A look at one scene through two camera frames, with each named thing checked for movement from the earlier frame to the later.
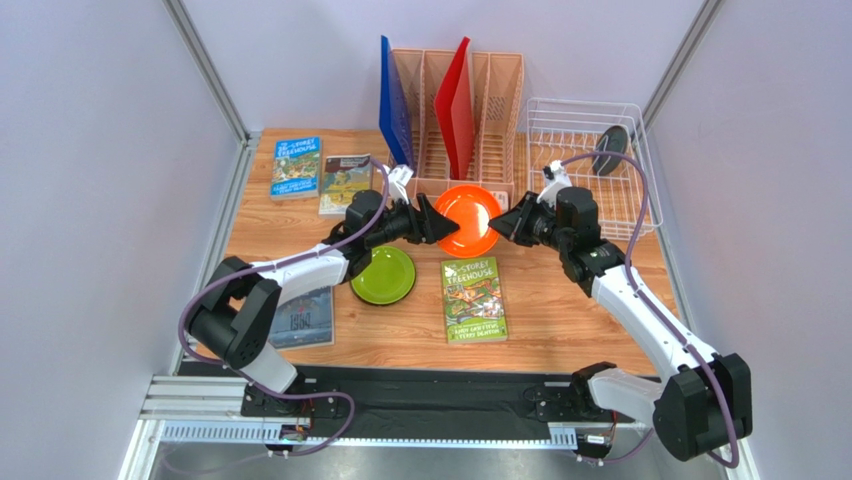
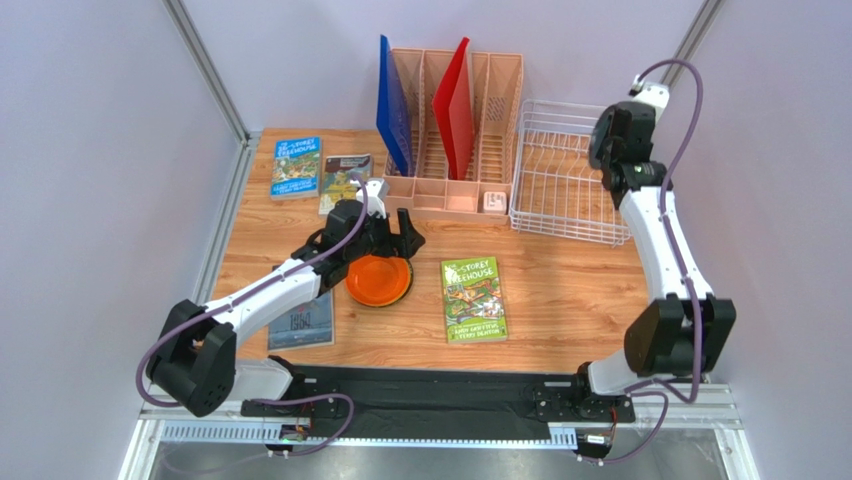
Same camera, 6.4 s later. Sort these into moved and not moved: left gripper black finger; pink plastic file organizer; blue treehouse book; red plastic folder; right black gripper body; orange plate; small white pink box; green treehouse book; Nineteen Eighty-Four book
Moved: left gripper black finger; orange plate; right black gripper body
Not moved: Nineteen Eighty-Four book; green treehouse book; red plastic folder; blue treehouse book; pink plastic file organizer; small white pink box
